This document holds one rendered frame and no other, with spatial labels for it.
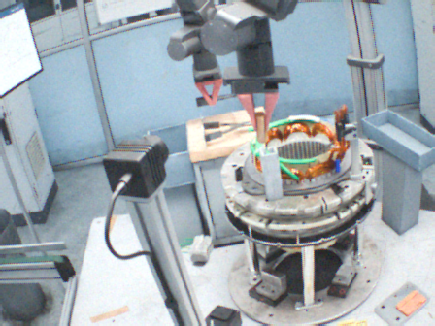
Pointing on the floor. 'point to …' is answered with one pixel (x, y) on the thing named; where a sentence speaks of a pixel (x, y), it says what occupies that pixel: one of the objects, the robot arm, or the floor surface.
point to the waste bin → (21, 298)
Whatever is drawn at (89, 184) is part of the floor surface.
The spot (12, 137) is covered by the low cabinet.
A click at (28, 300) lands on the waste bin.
